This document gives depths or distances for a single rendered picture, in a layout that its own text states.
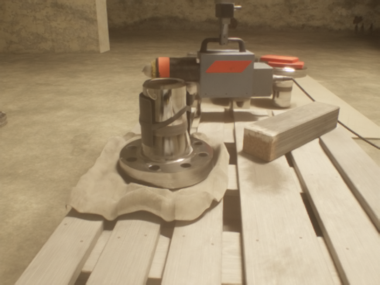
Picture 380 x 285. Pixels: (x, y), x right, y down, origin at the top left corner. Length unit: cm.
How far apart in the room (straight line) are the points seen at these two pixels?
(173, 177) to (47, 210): 45
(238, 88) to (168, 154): 54
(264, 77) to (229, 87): 14
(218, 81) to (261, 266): 81
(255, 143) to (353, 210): 34
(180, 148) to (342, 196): 42
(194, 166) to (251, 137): 25
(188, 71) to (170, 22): 872
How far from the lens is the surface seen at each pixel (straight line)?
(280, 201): 80
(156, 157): 84
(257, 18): 987
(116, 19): 1033
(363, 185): 90
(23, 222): 105
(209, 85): 125
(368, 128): 185
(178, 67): 125
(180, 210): 69
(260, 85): 129
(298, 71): 193
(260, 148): 98
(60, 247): 69
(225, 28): 126
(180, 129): 83
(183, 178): 80
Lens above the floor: 56
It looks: 23 degrees down
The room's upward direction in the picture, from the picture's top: straight up
